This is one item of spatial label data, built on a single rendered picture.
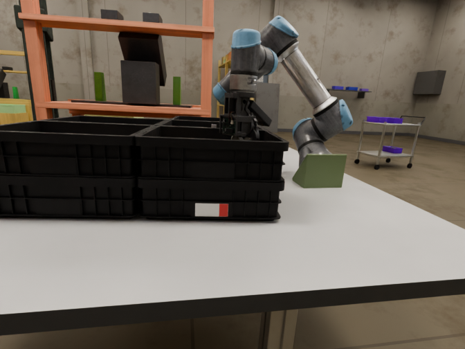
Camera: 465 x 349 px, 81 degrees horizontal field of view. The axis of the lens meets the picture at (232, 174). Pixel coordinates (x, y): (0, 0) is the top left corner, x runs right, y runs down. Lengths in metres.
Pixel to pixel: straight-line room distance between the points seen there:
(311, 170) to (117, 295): 0.84
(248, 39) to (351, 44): 10.89
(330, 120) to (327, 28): 10.08
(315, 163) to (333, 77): 10.13
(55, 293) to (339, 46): 11.18
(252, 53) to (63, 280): 0.65
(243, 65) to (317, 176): 0.58
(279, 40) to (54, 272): 1.04
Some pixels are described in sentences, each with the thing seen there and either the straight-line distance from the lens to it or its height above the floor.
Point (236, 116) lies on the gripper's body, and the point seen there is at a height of 0.99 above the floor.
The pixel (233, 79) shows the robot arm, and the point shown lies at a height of 1.08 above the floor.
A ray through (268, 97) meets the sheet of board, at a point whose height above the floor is 1.19.
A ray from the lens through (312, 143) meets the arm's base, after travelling 1.20.
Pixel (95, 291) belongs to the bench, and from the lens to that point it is 0.56.
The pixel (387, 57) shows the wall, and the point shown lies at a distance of 12.42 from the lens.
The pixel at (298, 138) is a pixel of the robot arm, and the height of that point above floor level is 0.88.
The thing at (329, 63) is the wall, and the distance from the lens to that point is 11.15.
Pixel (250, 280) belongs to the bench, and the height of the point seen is 0.70.
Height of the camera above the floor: 1.03
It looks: 15 degrees down
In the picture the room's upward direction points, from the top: 3 degrees clockwise
